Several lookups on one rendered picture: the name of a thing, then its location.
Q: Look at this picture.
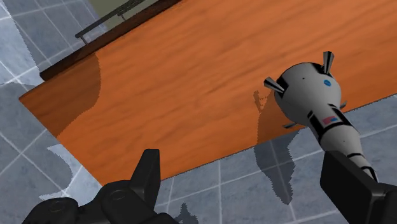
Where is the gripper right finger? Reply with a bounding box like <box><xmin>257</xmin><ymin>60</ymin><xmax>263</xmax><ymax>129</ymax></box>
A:
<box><xmin>319</xmin><ymin>150</ymin><xmax>397</xmax><ymax>224</ymax></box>

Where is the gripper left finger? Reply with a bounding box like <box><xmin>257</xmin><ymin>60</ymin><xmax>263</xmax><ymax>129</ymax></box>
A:
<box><xmin>21</xmin><ymin>148</ymin><xmax>179</xmax><ymax>224</ymax></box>

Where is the white toy rocket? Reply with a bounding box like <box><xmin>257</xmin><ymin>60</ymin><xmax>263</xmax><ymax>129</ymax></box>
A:
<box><xmin>263</xmin><ymin>51</ymin><xmax>379</xmax><ymax>183</ymax></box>

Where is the orange wooden table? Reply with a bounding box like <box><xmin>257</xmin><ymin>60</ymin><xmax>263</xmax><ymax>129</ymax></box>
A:
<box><xmin>19</xmin><ymin>0</ymin><xmax>397</xmax><ymax>186</ymax></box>

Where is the grey metal wall rail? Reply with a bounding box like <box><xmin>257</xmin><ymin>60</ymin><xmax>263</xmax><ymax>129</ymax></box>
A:
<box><xmin>74</xmin><ymin>0</ymin><xmax>146</xmax><ymax>46</ymax></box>

